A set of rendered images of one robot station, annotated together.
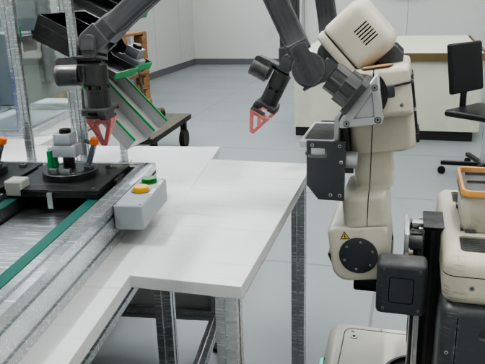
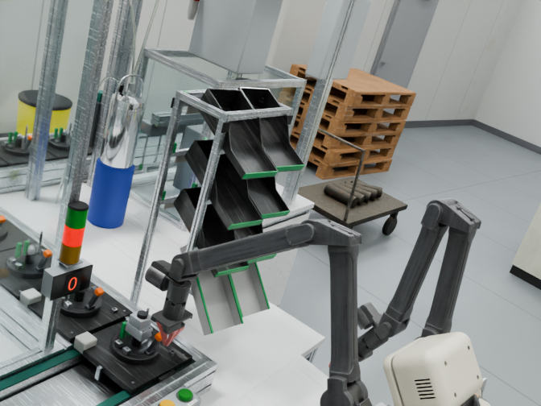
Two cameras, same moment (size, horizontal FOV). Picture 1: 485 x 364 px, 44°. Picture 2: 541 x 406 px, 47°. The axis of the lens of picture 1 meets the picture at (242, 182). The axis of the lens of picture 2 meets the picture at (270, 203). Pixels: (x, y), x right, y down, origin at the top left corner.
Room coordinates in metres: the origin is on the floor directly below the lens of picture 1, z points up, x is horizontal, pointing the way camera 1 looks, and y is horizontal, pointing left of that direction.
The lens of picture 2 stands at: (0.21, -0.30, 2.11)
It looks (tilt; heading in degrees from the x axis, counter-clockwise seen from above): 22 degrees down; 21
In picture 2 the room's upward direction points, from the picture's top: 17 degrees clockwise
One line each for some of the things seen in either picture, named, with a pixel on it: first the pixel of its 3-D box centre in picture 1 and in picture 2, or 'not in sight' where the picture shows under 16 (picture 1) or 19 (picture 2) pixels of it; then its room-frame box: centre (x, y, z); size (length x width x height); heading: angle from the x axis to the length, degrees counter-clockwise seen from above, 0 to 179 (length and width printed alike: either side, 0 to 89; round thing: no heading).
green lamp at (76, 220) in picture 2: not in sight; (76, 215); (1.32, 0.59, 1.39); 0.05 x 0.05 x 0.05
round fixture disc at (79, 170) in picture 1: (70, 172); (135, 345); (1.49, 0.45, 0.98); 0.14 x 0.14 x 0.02
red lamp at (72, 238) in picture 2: not in sight; (73, 233); (1.32, 0.59, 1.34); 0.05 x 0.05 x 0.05
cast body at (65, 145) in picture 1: (62, 141); (138, 321); (1.49, 0.46, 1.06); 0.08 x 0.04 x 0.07; 82
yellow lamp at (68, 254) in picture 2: not in sight; (70, 250); (1.32, 0.59, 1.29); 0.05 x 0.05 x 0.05
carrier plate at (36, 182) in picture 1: (71, 178); (134, 351); (1.49, 0.45, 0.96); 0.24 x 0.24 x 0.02; 82
